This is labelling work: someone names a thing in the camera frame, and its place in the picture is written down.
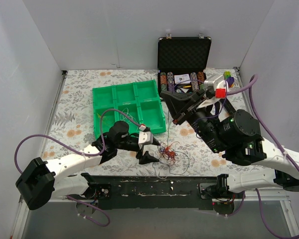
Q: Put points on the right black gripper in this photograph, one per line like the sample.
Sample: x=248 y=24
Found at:
x=190 y=105

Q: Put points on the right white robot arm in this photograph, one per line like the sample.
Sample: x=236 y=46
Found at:
x=281 y=167

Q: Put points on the colourful toy block train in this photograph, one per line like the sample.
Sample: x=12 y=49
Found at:
x=229 y=79

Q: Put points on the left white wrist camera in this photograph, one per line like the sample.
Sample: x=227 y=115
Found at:
x=145 y=136

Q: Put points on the black poker chip case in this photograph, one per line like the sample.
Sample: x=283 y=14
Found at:
x=181 y=56

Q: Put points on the green compartment tray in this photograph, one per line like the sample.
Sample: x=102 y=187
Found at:
x=139 y=101

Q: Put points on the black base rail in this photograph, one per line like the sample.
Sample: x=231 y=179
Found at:
x=148 y=192

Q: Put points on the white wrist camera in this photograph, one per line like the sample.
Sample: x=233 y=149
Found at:
x=145 y=136
x=216 y=89

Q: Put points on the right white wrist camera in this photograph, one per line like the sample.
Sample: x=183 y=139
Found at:
x=216 y=89

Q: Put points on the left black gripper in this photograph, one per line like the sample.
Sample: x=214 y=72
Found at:
x=141 y=153

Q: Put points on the floral table mat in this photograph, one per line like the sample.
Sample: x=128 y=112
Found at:
x=73 y=127

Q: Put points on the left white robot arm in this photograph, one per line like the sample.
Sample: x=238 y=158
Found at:
x=43 y=180

